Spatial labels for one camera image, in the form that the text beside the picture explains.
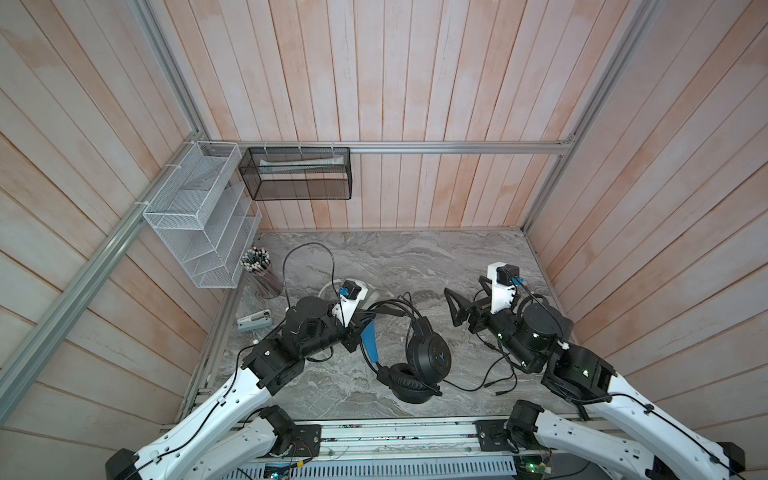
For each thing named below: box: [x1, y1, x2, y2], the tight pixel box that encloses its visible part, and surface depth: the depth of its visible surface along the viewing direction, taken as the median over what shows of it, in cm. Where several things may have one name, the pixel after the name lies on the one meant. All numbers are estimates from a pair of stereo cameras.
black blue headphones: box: [362, 292, 452, 404], surface depth 59 cm
